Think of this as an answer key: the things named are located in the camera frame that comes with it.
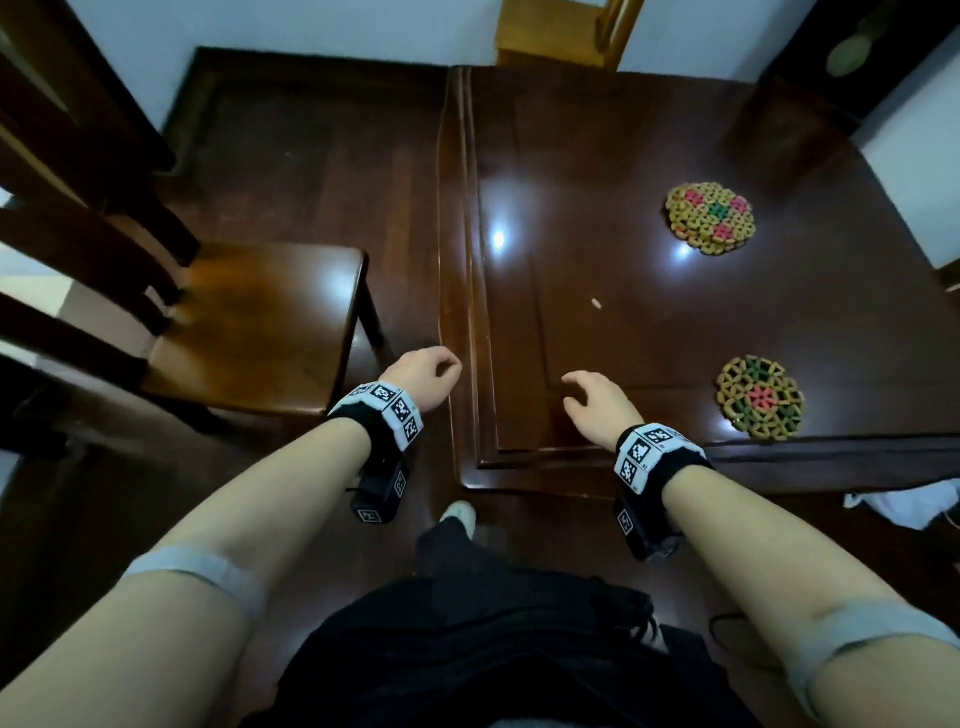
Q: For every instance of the person's right hand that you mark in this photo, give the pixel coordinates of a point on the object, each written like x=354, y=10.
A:
x=607, y=412

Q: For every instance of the person's left hand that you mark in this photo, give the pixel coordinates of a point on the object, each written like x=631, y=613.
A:
x=420, y=375

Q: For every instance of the coaster with red centre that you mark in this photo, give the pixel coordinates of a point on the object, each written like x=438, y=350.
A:
x=761, y=397

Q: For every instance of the coaster with green centre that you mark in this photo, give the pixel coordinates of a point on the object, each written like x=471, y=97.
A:
x=709, y=217

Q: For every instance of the person's right forearm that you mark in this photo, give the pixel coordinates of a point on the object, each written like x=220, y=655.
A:
x=750, y=547

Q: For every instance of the person's left forearm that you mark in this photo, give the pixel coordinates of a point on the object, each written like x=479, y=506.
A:
x=247, y=510

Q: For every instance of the person's white shoe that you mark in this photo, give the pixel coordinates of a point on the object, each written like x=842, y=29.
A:
x=459, y=514

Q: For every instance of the black wristband with white markers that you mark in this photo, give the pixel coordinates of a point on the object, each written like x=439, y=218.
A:
x=645, y=454
x=397, y=409

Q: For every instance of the dark wooden chair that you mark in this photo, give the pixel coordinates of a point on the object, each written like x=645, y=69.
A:
x=255, y=330

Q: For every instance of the black trousers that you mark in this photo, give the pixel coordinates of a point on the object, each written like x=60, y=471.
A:
x=446, y=551

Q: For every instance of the dark wooden table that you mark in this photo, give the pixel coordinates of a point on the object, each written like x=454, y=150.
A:
x=600, y=187

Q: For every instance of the black front bag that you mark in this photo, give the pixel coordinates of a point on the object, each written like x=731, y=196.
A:
x=487, y=637

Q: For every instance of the white box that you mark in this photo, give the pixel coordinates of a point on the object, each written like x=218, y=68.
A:
x=907, y=502

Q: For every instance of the light wooden chair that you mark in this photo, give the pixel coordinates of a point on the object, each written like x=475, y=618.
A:
x=547, y=30

